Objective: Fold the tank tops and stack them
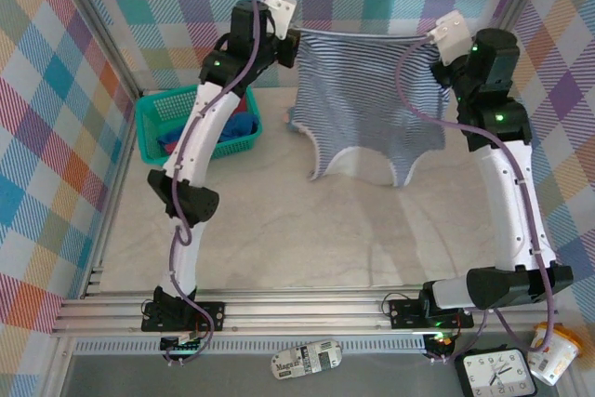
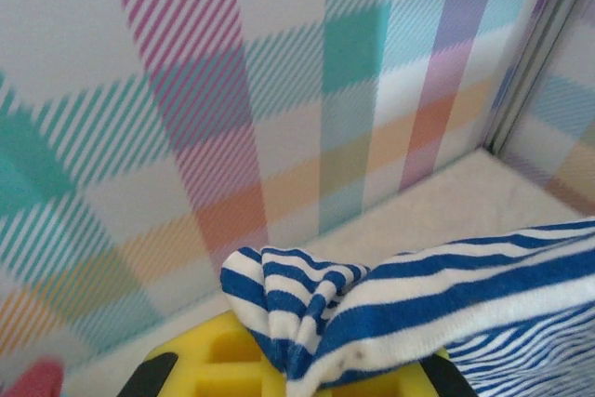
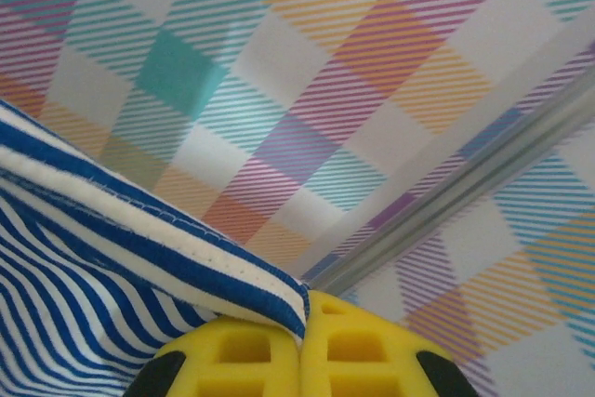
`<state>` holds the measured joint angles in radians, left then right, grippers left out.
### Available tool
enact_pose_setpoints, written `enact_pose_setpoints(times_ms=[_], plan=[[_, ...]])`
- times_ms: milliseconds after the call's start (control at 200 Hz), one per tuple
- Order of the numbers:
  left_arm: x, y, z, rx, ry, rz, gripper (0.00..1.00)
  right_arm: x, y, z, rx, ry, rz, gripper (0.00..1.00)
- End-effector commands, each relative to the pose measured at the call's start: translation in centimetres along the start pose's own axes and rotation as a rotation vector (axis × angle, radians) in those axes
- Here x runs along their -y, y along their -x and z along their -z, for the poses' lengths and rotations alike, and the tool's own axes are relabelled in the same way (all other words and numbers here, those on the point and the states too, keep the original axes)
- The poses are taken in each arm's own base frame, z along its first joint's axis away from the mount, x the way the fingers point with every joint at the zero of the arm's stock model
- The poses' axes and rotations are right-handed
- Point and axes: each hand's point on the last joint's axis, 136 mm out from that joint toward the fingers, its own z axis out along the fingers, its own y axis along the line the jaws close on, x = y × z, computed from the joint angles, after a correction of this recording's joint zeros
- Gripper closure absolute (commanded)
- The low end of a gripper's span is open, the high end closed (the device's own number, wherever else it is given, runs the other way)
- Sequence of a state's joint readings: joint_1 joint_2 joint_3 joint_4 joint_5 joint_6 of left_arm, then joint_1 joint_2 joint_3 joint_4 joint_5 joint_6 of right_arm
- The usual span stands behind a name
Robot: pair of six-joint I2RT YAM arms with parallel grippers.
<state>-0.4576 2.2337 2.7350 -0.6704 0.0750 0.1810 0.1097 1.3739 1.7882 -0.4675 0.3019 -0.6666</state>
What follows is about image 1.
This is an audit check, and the aluminium frame post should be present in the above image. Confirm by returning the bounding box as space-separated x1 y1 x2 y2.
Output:
460 0 559 99
46 0 149 105

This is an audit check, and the newspaper print pencil case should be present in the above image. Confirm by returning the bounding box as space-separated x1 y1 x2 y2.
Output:
271 339 344 381

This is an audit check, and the aluminium mounting rail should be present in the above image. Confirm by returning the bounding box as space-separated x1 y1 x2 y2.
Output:
49 294 560 338

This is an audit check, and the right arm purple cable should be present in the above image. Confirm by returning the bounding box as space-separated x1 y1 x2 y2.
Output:
397 33 559 364

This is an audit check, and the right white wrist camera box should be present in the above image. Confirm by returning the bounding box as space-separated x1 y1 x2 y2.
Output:
425 12 475 67

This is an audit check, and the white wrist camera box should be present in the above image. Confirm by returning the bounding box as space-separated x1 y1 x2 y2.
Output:
263 0 298 41
425 12 475 67

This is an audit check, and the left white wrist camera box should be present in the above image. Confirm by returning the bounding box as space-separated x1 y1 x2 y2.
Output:
263 0 298 41

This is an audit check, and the small black controller board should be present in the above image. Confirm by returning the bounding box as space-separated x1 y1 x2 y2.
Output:
423 332 457 357
159 335 206 357

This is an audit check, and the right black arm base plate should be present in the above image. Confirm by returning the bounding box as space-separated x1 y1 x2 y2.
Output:
388 298 475 330

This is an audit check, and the grey slotted cable duct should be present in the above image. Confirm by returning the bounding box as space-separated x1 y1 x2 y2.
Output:
73 335 429 355

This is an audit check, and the teal plastic mesh basket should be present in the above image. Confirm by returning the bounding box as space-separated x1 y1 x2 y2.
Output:
134 84 265 168

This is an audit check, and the blue white striped tank top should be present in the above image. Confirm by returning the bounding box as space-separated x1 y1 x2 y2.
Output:
291 27 452 189

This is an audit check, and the white yellow paper cup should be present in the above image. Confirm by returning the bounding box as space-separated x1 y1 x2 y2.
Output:
526 321 584 387

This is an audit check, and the black square alarm clock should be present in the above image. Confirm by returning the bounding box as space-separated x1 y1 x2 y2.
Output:
454 345 539 397

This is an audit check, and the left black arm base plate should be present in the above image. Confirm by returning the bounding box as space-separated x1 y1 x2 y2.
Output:
140 301 226 334

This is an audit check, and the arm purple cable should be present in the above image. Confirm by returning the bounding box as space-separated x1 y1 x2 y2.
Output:
160 0 271 366
397 33 559 364

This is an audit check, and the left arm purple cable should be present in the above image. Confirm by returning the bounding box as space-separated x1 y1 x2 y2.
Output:
160 0 271 366

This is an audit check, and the red tank top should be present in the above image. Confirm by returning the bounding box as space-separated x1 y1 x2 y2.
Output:
162 97 250 156

